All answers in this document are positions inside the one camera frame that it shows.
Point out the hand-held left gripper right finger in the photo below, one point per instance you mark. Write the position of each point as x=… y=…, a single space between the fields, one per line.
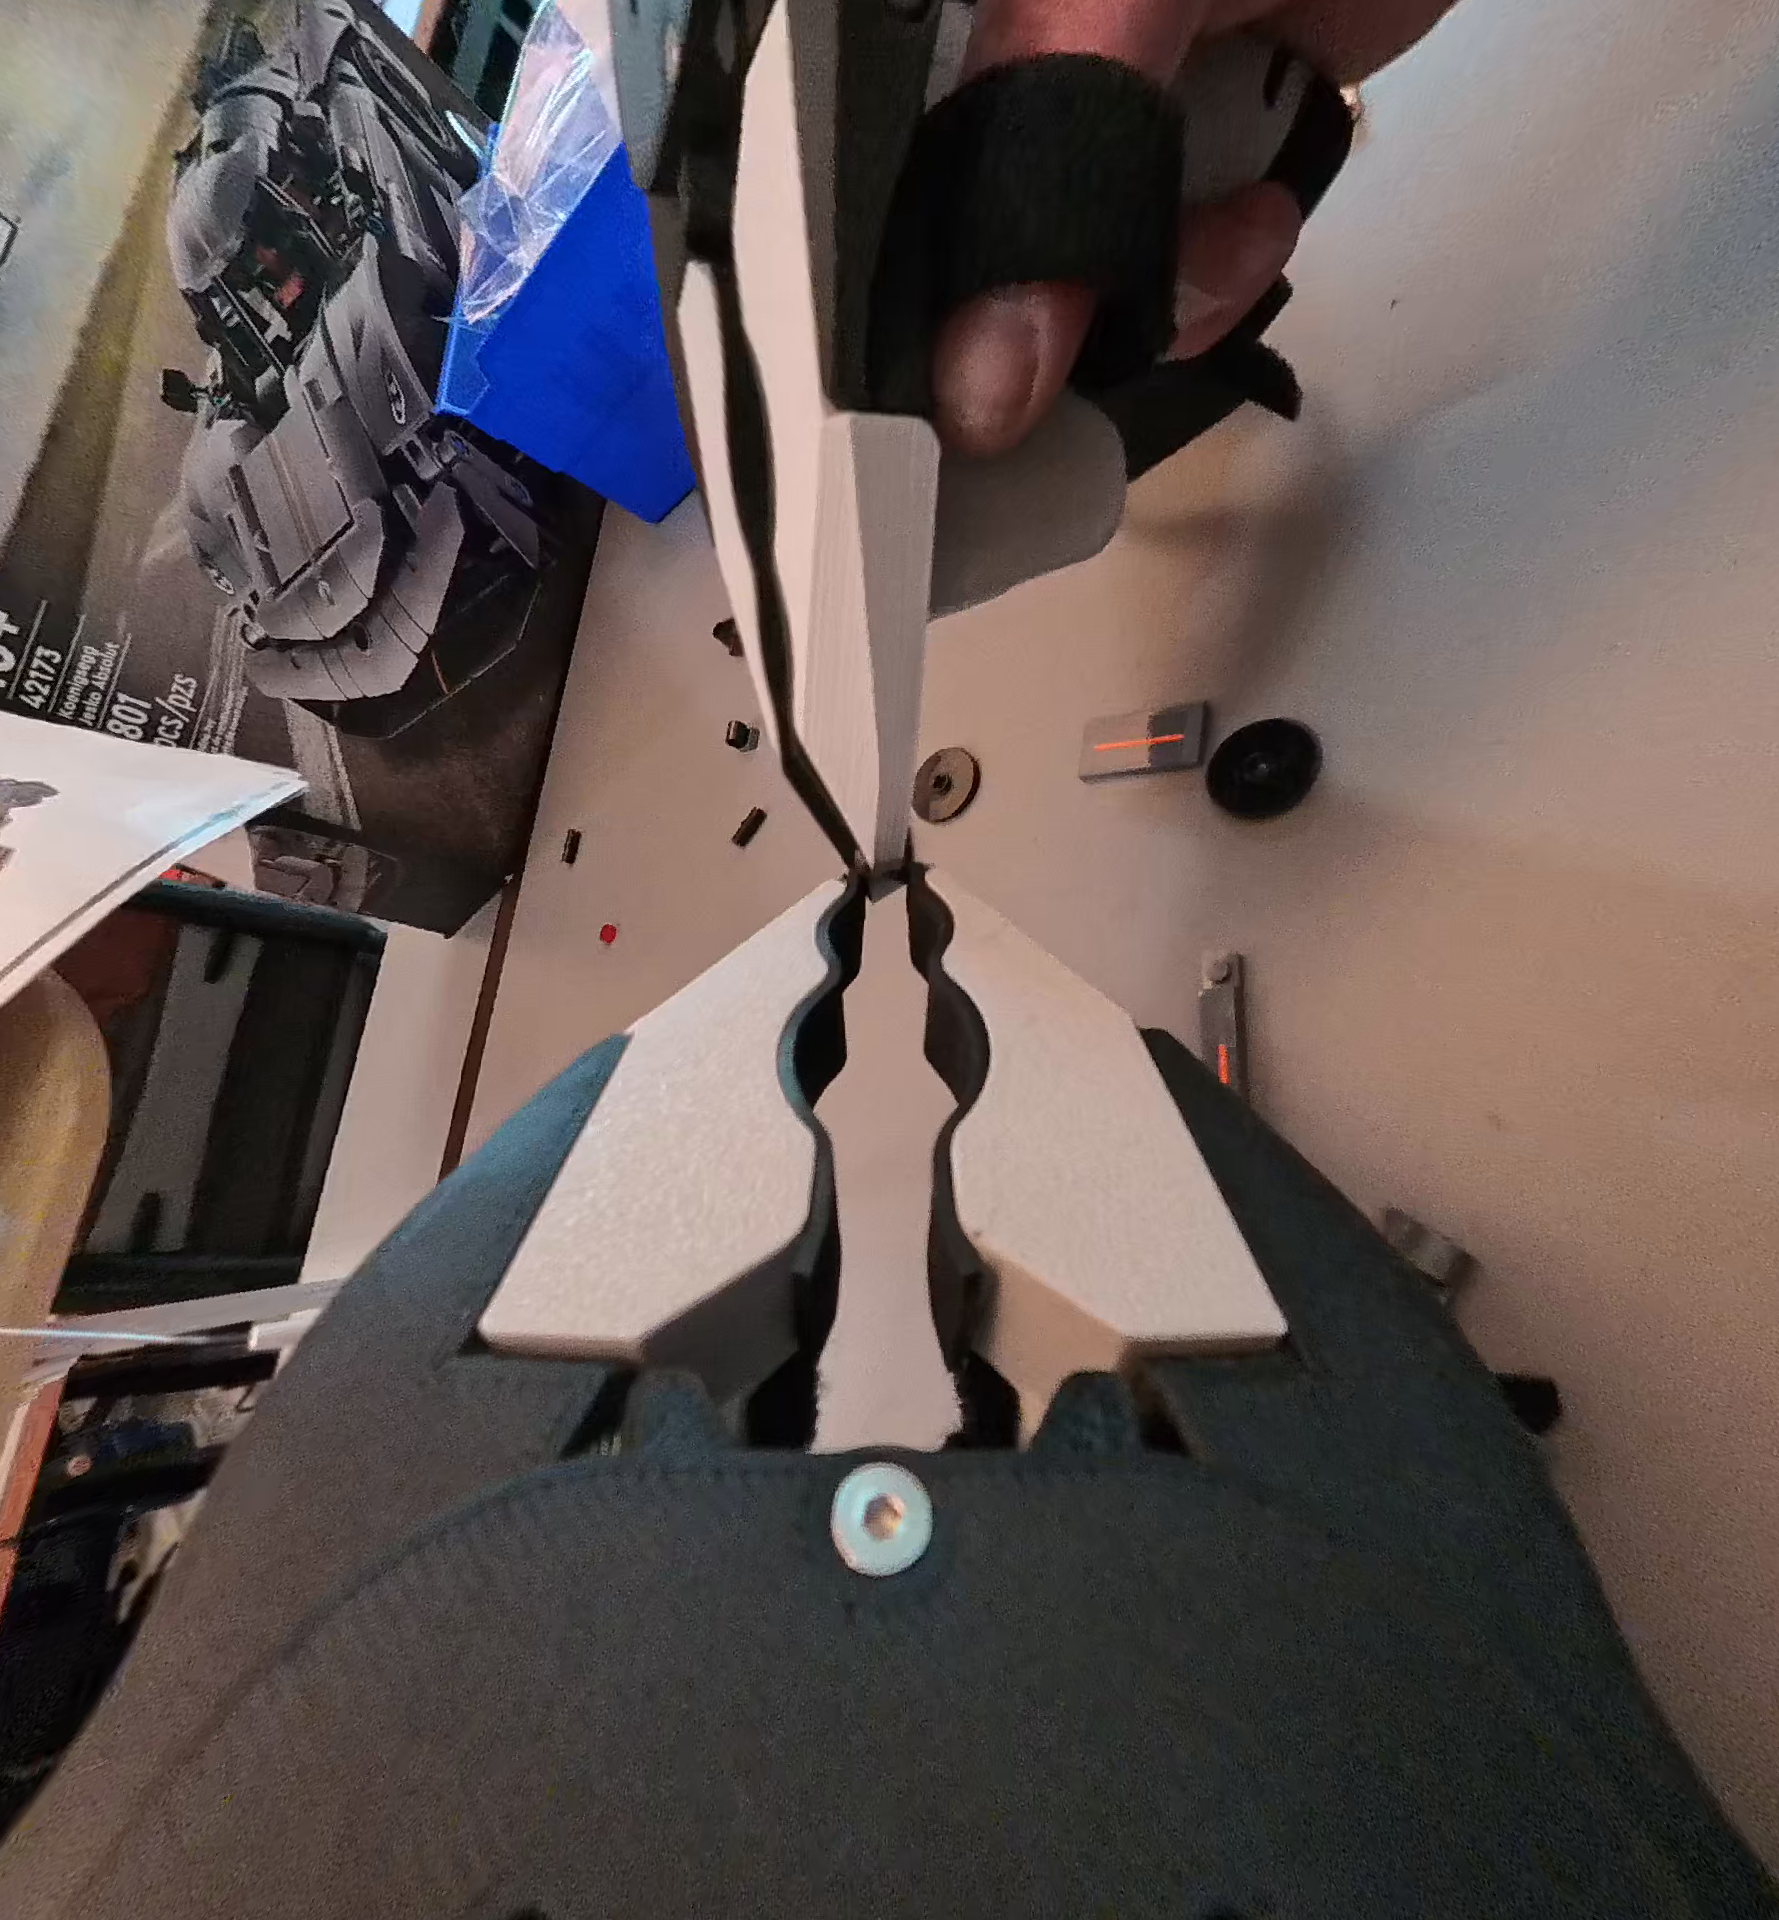
x=1099 y=1185

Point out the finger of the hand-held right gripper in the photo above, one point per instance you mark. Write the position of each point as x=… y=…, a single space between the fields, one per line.
x=867 y=600
x=701 y=389

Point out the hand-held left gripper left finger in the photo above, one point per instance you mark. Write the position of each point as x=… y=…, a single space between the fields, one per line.
x=648 y=1185

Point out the grey lego tile orange stripe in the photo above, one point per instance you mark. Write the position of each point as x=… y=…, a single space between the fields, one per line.
x=1222 y=1020
x=1145 y=742

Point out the black lego disc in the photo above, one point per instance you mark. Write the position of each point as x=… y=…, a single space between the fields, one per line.
x=945 y=785

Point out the lego set box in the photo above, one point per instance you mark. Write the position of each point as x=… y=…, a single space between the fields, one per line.
x=303 y=375

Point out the black lego wheel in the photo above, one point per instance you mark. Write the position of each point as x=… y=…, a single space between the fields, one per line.
x=1265 y=768

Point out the person's right hand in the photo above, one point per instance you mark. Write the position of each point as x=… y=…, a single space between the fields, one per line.
x=1018 y=367

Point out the blue plastic bin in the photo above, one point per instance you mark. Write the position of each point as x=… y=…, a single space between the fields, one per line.
x=588 y=375

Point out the clear plastic bag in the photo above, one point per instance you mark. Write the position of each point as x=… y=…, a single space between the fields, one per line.
x=544 y=135

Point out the black connector bottom right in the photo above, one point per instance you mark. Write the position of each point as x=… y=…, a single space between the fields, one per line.
x=1531 y=1399

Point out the white instruction booklet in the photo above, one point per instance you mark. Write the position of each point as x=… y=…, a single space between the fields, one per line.
x=78 y=855

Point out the grey lego bracket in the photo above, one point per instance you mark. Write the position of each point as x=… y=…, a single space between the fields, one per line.
x=1430 y=1253

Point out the dark metal frame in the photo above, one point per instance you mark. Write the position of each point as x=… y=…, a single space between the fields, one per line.
x=303 y=960

